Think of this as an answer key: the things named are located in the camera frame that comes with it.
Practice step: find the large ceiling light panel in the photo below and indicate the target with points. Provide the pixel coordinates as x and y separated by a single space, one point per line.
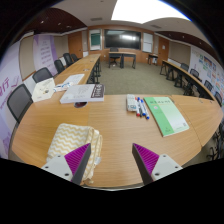
146 10

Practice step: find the blue marker pen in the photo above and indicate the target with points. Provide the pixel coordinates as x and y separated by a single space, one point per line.
142 107
145 110

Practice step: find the green wall board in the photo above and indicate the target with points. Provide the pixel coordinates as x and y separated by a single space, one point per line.
95 39

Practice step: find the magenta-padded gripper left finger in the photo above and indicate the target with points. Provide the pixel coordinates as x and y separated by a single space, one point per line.
78 160

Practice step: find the black desk chair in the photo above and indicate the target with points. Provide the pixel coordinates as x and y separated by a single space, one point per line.
114 55

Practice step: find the open white cardboard box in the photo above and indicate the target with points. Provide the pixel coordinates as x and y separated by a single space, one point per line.
43 89

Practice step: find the thick white book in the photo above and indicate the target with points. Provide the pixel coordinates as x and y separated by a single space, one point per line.
80 93

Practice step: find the dark wooden desk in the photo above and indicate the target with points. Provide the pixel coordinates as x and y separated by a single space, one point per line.
128 55

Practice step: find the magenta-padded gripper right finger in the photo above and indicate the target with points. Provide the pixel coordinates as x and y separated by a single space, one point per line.
148 161

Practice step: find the loose white papers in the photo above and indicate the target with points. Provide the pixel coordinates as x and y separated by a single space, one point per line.
71 80

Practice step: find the black mesh office chair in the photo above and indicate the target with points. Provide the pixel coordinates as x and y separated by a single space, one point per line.
19 101
41 75

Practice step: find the white wall whiteboard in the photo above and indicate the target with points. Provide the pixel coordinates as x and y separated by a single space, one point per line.
148 42

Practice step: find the green booklet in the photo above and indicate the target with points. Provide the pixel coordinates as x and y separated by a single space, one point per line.
165 115

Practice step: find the purple white wall banner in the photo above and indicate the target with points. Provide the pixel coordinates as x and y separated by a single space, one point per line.
45 50

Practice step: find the brown wooden door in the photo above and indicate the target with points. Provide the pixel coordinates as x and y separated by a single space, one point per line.
75 45
163 50

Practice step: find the large black wall screen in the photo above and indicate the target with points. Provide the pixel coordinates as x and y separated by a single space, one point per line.
122 39

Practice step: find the small side table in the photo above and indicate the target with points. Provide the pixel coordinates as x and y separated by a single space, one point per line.
153 57

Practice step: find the row of black chairs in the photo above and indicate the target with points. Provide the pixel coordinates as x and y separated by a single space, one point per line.
67 60
213 100

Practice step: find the red marker pen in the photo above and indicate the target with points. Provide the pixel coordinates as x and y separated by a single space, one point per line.
137 108

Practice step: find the yellow white zigzag towel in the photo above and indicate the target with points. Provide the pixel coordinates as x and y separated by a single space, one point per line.
71 138

